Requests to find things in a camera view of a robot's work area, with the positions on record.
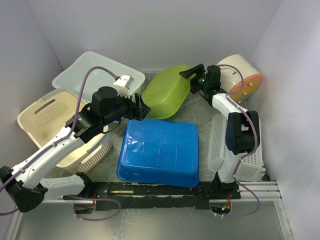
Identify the cream cylinder with orange lid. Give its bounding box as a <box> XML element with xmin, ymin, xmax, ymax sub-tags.
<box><xmin>217</xmin><ymin>54</ymin><xmax>263</xmax><ymax>103</ymax></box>

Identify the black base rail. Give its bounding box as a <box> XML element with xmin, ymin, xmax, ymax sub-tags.
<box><xmin>77</xmin><ymin>181</ymin><xmax>240</xmax><ymax>210</ymax></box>

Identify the blue plastic tub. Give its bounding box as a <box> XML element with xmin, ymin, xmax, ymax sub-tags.
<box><xmin>116</xmin><ymin>119</ymin><xmax>200</xmax><ymax>188</ymax></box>

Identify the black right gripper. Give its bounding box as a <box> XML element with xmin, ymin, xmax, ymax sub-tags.
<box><xmin>179</xmin><ymin>64</ymin><xmax>209</xmax><ymax>94</ymax></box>

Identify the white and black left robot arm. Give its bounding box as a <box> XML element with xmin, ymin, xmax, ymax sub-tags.
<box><xmin>0</xmin><ymin>86</ymin><xmax>151</xmax><ymax>213</ymax></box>

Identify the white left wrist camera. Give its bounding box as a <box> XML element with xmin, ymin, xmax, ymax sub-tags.
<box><xmin>112</xmin><ymin>75</ymin><xmax>135</xmax><ymax>96</ymax></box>

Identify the green plastic tray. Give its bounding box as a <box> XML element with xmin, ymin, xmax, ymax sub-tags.
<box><xmin>141</xmin><ymin>64</ymin><xmax>190</xmax><ymax>120</ymax></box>

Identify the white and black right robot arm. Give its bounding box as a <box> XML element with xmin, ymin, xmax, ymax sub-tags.
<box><xmin>179</xmin><ymin>64</ymin><xmax>260</xmax><ymax>199</ymax></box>

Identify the large white plastic tub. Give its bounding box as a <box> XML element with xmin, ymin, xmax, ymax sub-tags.
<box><xmin>52</xmin><ymin>51</ymin><xmax>146</xmax><ymax>103</ymax></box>

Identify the cream perforated laundry basket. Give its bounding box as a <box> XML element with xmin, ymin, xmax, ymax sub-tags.
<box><xmin>17</xmin><ymin>88</ymin><xmax>112</xmax><ymax>174</ymax></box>

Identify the white perforated plastic basket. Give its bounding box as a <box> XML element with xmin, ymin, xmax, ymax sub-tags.
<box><xmin>207</xmin><ymin>113</ymin><xmax>263</xmax><ymax>183</ymax></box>

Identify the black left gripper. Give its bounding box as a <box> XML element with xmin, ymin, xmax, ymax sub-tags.
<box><xmin>102</xmin><ymin>88</ymin><xmax>152</xmax><ymax>126</ymax></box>

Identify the yellow pencil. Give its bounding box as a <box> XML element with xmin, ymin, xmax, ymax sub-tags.
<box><xmin>110</xmin><ymin>190</ymin><xmax>135</xmax><ymax>195</ymax></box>

